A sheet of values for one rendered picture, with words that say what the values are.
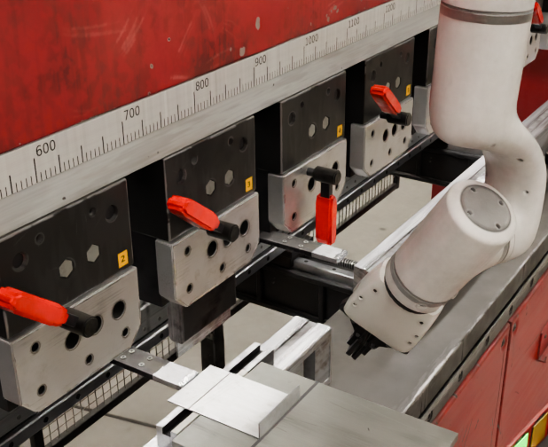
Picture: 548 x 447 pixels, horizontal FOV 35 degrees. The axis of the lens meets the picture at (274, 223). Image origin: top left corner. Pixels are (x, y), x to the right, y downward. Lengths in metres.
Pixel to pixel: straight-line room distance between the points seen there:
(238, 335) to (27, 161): 2.37
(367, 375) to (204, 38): 0.65
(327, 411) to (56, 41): 0.55
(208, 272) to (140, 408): 1.83
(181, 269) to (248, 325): 2.21
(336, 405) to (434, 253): 0.22
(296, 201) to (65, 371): 0.38
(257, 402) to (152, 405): 1.69
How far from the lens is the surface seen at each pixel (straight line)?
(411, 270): 0.99
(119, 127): 0.76
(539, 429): 1.35
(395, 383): 1.30
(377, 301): 1.07
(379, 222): 3.82
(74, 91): 0.71
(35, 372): 0.75
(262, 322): 3.08
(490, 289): 1.56
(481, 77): 0.88
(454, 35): 0.88
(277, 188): 1.00
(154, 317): 1.33
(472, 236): 0.92
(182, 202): 0.78
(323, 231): 1.04
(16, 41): 0.67
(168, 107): 0.80
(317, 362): 1.23
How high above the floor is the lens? 1.63
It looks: 25 degrees down
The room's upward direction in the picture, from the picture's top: 1 degrees counter-clockwise
